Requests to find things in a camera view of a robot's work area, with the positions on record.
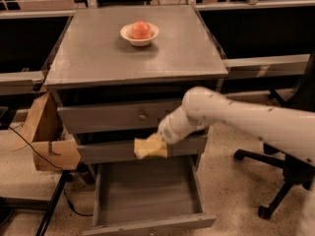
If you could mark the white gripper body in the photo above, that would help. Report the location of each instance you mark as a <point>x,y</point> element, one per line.
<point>164,131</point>

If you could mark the yellow sponge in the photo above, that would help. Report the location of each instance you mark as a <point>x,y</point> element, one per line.
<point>153,146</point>

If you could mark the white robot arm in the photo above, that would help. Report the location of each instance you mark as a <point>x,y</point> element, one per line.
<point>234,190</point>

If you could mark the grey middle drawer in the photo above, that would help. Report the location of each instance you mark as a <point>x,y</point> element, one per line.
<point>124,150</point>

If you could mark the grey top drawer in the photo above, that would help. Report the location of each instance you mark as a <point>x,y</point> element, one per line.
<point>116,116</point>

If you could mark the grey drawer cabinet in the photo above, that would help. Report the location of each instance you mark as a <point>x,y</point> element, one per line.
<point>96,65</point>

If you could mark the grey open bottom drawer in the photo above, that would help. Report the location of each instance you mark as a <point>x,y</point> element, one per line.
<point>150,197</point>

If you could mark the red apple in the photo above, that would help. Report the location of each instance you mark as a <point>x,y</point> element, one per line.
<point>141,30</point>

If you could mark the white bowl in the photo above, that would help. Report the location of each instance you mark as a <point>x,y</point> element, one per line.
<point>126,34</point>

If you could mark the black stand leg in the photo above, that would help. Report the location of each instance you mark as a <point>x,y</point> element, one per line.
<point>52,204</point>

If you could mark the brown cardboard box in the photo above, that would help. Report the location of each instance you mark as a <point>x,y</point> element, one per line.
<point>44,133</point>

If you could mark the black office chair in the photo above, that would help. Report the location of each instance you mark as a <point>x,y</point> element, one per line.
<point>288,167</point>

